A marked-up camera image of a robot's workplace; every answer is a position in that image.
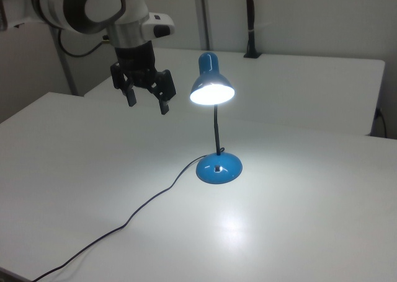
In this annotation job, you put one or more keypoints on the grey metal frame post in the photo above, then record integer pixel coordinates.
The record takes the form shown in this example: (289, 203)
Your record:
(202, 17)

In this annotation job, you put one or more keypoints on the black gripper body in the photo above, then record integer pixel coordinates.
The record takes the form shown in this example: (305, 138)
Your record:
(136, 66)

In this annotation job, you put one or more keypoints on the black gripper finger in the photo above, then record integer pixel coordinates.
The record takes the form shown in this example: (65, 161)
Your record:
(164, 106)
(131, 96)

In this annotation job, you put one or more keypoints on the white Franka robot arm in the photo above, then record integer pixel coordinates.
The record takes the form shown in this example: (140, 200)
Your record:
(77, 6)

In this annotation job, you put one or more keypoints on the blue desk lamp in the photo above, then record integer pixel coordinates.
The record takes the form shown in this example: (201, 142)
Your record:
(214, 86)

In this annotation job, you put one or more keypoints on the black gooseneck camera mount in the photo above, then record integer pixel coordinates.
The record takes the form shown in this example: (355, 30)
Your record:
(252, 21)

